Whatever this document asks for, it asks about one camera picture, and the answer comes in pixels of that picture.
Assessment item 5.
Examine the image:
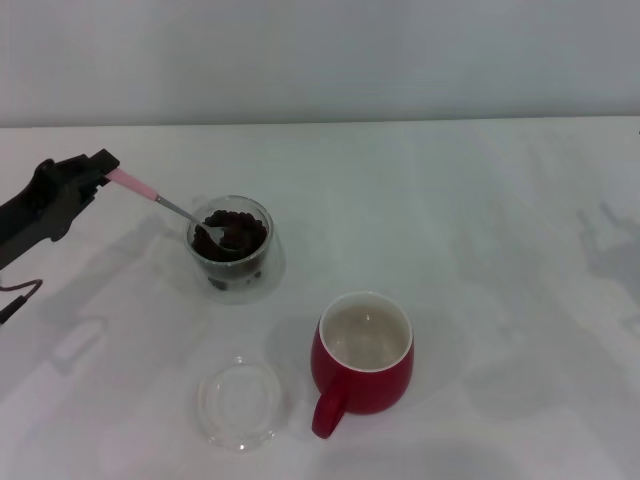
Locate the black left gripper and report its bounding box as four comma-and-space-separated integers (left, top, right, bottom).
0, 148, 121, 271

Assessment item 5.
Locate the pink-handled metal spoon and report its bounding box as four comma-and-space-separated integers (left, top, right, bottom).
107, 169, 237, 252

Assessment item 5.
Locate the double-walled glass cup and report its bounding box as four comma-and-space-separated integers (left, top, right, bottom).
185, 194, 288, 306

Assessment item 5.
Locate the red mug white inside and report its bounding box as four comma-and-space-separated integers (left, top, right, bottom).
310, 290, 416, 440

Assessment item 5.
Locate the dark coffee beans pile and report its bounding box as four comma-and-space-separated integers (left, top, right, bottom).
191, 209, 268, 263

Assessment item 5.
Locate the thin dark cable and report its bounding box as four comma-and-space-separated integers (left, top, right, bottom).
0, 278, 44, 327

